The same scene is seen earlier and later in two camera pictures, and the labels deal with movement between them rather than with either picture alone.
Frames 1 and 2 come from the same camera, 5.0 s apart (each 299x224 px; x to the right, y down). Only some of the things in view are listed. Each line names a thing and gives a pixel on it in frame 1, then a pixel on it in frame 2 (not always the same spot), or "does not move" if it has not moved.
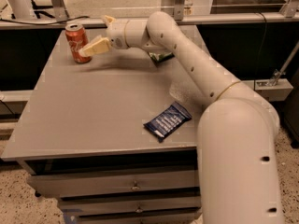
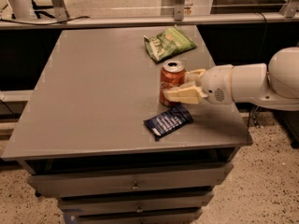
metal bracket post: [178, 2] does not move
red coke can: [78, 39] → [172, 74]
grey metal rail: [83, 22] does not move
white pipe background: [21, 5] does not move
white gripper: [116, 35] → [215, 84]
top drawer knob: [135, 187] does not move
